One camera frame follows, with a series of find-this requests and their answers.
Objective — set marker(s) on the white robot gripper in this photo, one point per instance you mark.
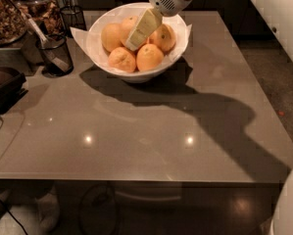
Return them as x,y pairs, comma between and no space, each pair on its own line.
167,0

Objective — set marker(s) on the white shoe under table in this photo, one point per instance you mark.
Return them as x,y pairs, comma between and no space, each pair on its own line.
48,210

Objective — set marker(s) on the black mesh cup front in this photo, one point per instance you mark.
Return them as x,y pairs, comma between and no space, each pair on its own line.
55,55

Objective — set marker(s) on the orange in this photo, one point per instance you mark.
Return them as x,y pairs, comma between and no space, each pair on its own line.
163,37
110,36
127,25
148,57
122,59

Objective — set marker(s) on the white bowl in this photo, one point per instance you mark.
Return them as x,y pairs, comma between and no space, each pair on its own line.
137,76

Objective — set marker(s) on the dark brown device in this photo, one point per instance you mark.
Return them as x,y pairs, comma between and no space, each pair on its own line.
11,88

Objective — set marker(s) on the black mesh cup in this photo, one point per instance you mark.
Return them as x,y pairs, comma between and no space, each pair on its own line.
55,55
72,17

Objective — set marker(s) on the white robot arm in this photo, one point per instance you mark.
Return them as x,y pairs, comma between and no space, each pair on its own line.
278,15

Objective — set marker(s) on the black mesh cup rear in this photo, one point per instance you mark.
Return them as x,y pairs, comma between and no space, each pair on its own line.
72,17

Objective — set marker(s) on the glass jar of snacks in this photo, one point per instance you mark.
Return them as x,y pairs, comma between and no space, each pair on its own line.
12,25

